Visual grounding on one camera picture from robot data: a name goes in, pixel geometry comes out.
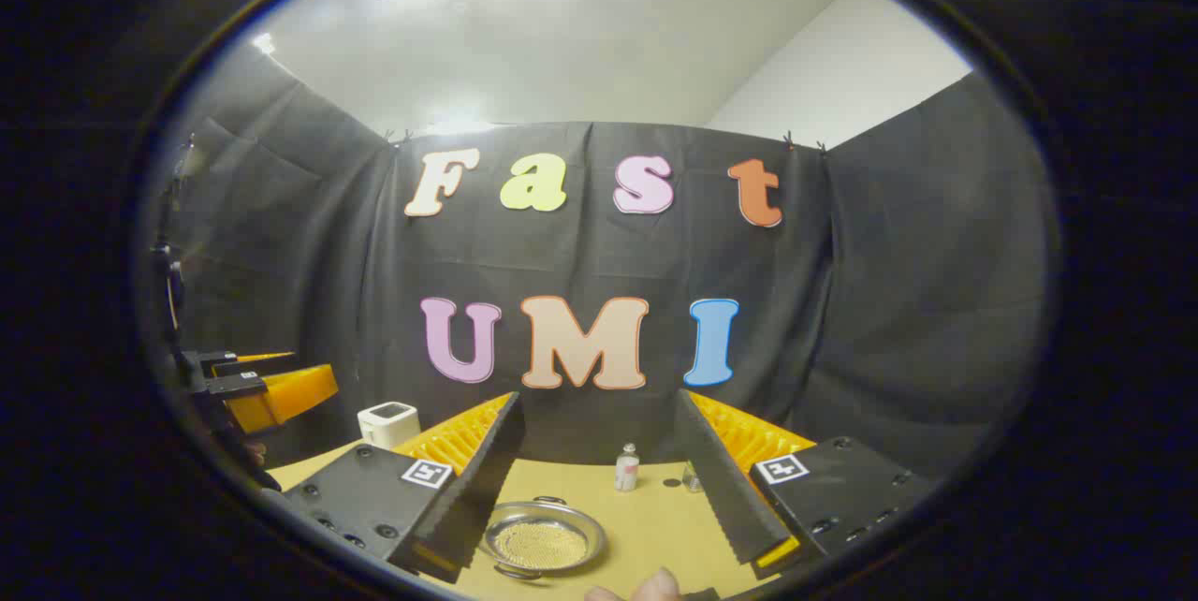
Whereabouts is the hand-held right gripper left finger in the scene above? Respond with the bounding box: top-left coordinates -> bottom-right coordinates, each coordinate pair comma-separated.
281,390 -> 527,585

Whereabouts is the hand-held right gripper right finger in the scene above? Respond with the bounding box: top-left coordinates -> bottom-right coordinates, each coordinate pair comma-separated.
674,388 -> 937,581

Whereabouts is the steel pot with black handles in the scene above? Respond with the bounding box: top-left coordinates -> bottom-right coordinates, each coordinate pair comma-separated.
479,495 -> 607,580

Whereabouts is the pile of yellow soybeans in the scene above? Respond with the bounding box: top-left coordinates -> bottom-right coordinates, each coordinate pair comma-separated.
493,522 -> 589,570

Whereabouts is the white box appliance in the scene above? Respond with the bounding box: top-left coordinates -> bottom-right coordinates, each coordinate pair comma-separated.
358,402 -> 420,450

